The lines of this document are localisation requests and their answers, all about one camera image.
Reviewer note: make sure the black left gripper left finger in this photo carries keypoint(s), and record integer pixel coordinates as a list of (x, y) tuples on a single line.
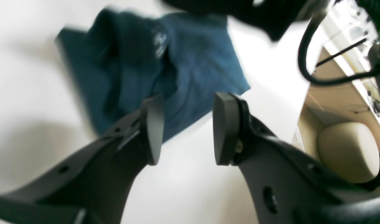
[(92, 185)]

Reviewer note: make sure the dark navy t-shirt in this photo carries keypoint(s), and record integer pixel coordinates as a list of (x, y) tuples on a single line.
[(124, 58)]

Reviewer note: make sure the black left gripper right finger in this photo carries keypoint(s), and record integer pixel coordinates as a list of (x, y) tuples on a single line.
[(286, 185)]

